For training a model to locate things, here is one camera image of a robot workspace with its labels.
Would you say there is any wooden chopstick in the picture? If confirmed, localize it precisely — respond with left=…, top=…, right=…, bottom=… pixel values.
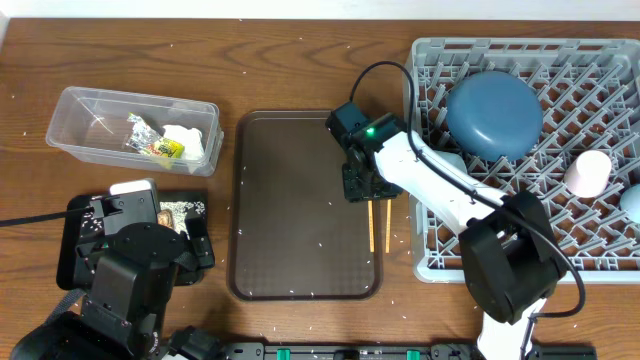
left=385, top=199, right=392, bottom=254
left=367, top=200, right=375, bottom=253

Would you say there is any dark blue plate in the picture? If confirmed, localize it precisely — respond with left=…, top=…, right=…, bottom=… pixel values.
left=446, top=71, right=543, bottom=162

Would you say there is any white tissue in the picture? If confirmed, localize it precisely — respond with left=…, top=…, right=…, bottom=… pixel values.
left=163, top=125, right=204, bottom=161

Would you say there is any pink plastic cup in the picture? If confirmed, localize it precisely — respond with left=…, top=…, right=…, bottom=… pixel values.
left=564, top=150, right=612, bottom=198

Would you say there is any foil snack wrapper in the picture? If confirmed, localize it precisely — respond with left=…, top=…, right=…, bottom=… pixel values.
left=125, top=113, right=185, bottom=158

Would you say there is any light blue plastic cup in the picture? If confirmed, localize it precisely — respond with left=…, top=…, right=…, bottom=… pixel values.
left=619, top=184, right=640, bottom=224

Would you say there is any light blue rice bowl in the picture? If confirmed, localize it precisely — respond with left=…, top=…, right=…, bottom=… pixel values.
left=438, top=151, right=467, bottom=174

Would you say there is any dried mushroom piece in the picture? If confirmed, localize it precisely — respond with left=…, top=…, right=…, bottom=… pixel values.
left=157, top=210, right=175, bottom=230

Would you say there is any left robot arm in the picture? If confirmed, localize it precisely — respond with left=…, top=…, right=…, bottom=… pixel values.
left=10, top=189, right=220, bottom=359

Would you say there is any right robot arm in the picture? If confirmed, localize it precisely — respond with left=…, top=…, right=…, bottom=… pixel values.
left=325, top=102, right=569, bottom=359

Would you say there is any grey dishwasher rack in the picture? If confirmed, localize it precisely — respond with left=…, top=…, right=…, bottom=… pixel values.
left=406, top=38, right=639, bottom=285

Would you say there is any brown serving tray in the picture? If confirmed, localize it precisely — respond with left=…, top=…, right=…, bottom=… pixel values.
left=228, top=110, right=382, bottom=301

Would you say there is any spilled white rice pile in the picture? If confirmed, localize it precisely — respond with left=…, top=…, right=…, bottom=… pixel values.
left=160, top=201, right=206, bottom=233

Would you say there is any clear plastic bin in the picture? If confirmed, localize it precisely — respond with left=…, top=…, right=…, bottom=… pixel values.
left=46, top=87, right=224, bottom=177

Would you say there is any black plastic bin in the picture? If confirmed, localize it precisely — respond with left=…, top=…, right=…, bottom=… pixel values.
left=56, top=191, right=215, bottom=290

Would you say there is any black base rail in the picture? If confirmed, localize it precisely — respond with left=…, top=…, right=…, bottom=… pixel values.
left=164, top=327, right=599, bottom=360

